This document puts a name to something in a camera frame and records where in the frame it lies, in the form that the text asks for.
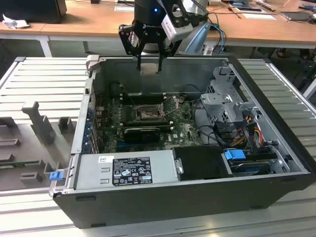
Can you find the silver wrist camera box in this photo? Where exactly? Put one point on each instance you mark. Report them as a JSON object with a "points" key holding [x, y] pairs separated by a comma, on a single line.
{"points": [[177, 32]]}

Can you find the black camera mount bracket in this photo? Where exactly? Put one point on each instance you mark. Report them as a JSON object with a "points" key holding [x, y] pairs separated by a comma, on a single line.
{"points": [[181, 14]]}

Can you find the hard disk in blue carrier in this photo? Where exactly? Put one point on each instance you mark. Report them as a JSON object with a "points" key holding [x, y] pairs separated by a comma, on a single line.
{"points": [[234, 155]]}

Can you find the black plastic cover panel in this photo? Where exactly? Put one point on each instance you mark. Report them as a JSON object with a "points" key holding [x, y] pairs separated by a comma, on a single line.
{"points": [[202, 163]]}

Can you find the grey notebook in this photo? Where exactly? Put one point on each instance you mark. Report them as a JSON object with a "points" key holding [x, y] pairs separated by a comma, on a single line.
{"points": [[296, 16]]}

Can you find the silver power supply box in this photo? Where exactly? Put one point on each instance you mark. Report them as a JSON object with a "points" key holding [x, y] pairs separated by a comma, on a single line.
{"points": [[93, 170]]}

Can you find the black PC case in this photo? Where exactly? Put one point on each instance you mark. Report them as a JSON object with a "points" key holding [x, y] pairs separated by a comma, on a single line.
{"points": [[172, 205]]}

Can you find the black monitor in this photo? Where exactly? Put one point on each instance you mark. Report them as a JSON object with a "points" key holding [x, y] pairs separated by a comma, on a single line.
{"points": [[32, 10]]}

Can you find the green motherboard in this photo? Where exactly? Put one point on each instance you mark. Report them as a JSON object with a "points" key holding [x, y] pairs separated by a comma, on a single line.
{"points": [[182, 133]]}

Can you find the CPU with silver top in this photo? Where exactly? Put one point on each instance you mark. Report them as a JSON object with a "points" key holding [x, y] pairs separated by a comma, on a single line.
{"points": [[149, 67]]}

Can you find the CPU socket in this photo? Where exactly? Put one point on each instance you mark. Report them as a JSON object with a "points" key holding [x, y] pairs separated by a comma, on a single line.
{"points": [[148, 112]]}

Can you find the crumpled white paper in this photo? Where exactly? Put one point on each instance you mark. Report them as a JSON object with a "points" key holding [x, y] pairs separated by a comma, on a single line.
{"points": [[14, 23]]}

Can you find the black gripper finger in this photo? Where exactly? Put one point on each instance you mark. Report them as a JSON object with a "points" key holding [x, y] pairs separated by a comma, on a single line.
{"points": [[124, 37], [170, 49]]}

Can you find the blue case latch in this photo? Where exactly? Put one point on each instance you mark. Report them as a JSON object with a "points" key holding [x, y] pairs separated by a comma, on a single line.
{"points": [[56, 177]]}

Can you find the black RAM slot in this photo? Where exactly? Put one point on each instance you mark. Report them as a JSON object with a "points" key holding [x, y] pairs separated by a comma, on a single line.
{"points": [[144, 97], [145, 120], [144, 94], [146, 123], [165, 125], [144, 102], [168, 128]]}

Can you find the green RAM stick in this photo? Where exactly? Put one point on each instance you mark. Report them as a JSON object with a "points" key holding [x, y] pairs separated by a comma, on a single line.
{"points": [[19, 163]]}

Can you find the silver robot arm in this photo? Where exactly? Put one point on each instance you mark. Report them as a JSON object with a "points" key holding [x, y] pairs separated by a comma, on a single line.
{"points": [[198, 6]]}

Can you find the white paper sheet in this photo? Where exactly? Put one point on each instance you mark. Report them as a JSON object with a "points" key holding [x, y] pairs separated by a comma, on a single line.
{"points": [[259, 16], [124, 8]]}

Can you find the grey parts rack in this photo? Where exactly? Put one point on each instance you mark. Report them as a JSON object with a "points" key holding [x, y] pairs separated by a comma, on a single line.
{"points": [[29, 148]]}

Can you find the black graphics card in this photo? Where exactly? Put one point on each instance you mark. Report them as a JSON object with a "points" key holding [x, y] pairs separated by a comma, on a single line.
{"points": [[140, 135]]}

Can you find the wooden desk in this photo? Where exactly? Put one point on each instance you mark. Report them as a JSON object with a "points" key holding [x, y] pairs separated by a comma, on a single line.
{"points": [[86, 19]]}

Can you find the metal disk bay cage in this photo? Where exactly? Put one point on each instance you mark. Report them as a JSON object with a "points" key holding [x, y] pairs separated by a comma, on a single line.
{"points": [[214, 101]]}

